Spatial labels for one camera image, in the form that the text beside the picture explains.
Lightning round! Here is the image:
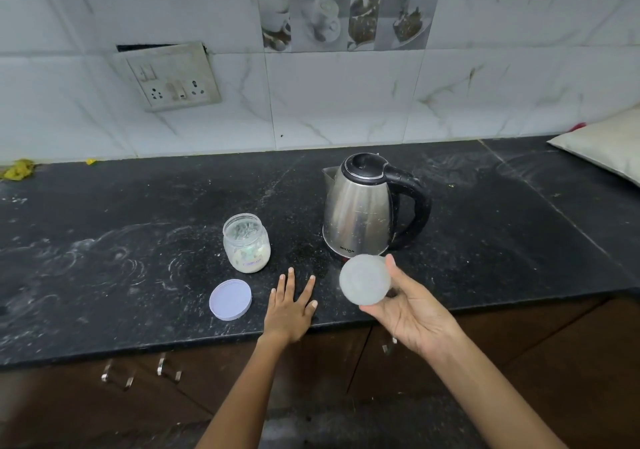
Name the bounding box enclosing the person's left hand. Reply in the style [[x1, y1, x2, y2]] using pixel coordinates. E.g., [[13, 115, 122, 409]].
[[261, 267, 319, 347]]

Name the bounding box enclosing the person's right hand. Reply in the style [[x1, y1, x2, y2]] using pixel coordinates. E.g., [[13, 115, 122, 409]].
[[359, 253, 466, 360]]

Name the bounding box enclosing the lilac round jar lid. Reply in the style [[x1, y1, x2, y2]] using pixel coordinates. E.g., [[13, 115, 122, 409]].
[[208, 278, 253, 322]]

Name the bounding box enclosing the clear plastic baby bottle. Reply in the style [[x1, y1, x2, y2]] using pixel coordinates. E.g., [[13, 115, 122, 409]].
[[339, 254, 401, 307]]

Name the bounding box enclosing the clear powder jar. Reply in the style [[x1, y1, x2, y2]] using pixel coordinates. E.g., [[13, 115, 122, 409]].
[[222, 212, 272, 274]]

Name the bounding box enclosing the steel electric kettle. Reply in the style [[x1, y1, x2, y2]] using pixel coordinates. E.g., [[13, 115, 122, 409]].
[[321, 152, 433, 264]]

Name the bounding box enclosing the person's right forearm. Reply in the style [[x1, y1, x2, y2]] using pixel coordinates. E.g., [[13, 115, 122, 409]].
[[431, 331, 569, 449]]

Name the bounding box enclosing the person's left forearm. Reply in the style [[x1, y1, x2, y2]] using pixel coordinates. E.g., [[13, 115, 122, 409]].
[[195, 334, 291, 449]]

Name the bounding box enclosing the white sack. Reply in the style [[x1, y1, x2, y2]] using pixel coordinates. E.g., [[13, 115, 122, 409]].
[[546, 106, 640, 187]]

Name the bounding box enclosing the yellow-green cloth scrap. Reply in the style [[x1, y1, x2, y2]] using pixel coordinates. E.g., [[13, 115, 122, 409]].
[[0, 158, 37, 182]]

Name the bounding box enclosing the white wall switch socket plate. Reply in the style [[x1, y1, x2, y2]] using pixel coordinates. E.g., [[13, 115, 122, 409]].
[[113, 41, 223, 113]]

